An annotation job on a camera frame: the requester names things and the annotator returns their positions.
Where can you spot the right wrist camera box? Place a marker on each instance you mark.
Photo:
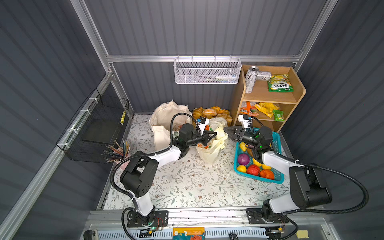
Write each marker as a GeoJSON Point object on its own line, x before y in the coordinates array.
{"type": "Point", "coordinates": [244, 120]}

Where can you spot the yellow fruit centre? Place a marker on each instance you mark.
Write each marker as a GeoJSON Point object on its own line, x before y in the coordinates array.
{"type": "Point", "coordinates": [265, 167]}

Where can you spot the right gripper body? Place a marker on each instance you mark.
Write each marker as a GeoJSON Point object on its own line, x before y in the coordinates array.
{"type": "Point", "coordinates": [249, 140]}

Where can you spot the sugared bun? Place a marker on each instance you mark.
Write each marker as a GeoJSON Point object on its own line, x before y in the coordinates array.
{"type": "Point", "coordinates": [210, 112]}

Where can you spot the teal orange card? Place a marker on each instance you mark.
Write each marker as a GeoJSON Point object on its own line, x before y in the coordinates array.
{"type": "Point", "coordinates": [189, 233]}

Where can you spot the black wire wall basket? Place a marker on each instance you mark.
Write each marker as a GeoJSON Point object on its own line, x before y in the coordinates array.
{"type": "Point", "coordinates": [101, 123]}

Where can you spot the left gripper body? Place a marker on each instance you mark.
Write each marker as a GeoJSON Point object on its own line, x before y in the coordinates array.
{"type": "Point", "coordinates": [196, 139]}

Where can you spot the tall white energy can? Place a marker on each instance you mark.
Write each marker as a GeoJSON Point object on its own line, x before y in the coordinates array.
{"type": "Point", "coordinates": [250, 78]}

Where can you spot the purple onion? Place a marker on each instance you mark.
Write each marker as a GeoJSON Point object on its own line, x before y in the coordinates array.
{"type": "Point", "coordinates": [243, 159]}

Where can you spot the braided bread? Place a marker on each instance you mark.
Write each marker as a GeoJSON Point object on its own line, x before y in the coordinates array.
{"type": "Point", "coordinates": [197, 113]}

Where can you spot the red tomato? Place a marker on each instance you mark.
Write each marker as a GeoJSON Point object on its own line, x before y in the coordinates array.
{"type": "Point", "coordinates": [253, 170]}

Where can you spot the teal plastic basket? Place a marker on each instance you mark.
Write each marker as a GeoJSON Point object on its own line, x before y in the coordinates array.
{"type": "Point", "coordinates": [276, 177]}

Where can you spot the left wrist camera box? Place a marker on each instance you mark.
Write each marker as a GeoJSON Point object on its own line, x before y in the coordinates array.
{"type": "Point", "coordinates": [202, 123]}

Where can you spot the small green packet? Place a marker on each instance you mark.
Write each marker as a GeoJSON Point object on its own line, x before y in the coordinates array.
{"type": "Point", "coordinates": [278, 116]}

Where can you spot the yellow pear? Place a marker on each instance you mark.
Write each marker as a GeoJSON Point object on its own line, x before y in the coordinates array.
{"type": "Point", "coordinates": [243, 146]}

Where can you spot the yellow lemon top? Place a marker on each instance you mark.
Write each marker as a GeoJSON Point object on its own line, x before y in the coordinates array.
{"type": "Point", "coordinates": [255, 162]}

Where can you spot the yellow fruit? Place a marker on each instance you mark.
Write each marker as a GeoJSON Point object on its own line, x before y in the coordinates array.
{"type": "Point", "coordinates": [242, 169]}
{"type": "Point", "coordinates": [265, 167]}

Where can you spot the pink pencil cup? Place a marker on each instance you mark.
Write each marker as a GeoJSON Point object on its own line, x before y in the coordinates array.
{"type": "Point", "coordinates": [115, 152]}

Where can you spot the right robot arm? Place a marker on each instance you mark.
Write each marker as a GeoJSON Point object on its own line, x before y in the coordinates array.
{"type": "Point", "coordinates": [308, 187]}

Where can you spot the yellow bread tray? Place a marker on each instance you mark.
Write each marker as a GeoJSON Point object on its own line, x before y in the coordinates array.
{"type": "Point", "coordinates": [219, 111]}

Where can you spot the yellow snack packet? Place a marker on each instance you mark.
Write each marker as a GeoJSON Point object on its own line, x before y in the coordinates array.
{"type": "Point", "coordinates": [266, 108]}

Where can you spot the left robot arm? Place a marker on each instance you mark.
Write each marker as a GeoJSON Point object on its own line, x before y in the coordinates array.
{"type": "Point", "coordinates": [138, 176]}

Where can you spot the canvas tote bag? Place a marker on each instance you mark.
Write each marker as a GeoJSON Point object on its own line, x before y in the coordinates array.
{"type": "Point", "coordinates": [160, 122]}

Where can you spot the green candy bag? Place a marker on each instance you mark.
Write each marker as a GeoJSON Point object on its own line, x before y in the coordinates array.
{"type": "Point", "coordinates": [280, 84]}

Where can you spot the toothpaste tube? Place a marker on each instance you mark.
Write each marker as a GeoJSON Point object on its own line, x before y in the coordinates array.
{"type": "Point", "coordinates": [228, 78]}

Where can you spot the wooden shelf unit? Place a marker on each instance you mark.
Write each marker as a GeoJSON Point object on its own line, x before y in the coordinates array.
{"type": "Point", "coordinates": [287, 102]}

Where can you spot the yellow fruit bottom left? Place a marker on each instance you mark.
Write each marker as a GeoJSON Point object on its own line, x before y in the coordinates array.
{"type": "Point", "coordinates": [242, 169]}

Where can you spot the yellow plastic grocery bag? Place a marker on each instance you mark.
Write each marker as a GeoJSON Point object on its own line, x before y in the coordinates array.
{"type": "Point", "coordinates": [209, 154]}

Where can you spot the orange snack packet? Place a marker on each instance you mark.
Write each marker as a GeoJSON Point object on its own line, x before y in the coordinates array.
{"type": "Point", "coordinates": [248, 108]}

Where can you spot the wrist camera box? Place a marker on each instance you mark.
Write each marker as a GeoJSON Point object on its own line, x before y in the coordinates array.
{"type": "Point", "coordinates": [244, 120]}
{"type": "Point", "coordinates": [202, 123]}

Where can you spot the lying white can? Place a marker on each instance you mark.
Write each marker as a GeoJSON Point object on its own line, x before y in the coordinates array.
{"type": "Point", "coordinates": [263, 76]}

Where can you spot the orange pumpkin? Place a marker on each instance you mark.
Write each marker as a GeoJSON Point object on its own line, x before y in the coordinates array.
{"type": "Point", "coordinates": [267, 174]}

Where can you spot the white wire wall basket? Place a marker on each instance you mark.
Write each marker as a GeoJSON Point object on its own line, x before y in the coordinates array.
{"type": "Point", "coordinates": [201, 71]}

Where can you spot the round sugared bread loaf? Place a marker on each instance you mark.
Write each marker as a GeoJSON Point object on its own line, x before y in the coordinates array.
{"type": "Point", "coordinates": [227, 117]}

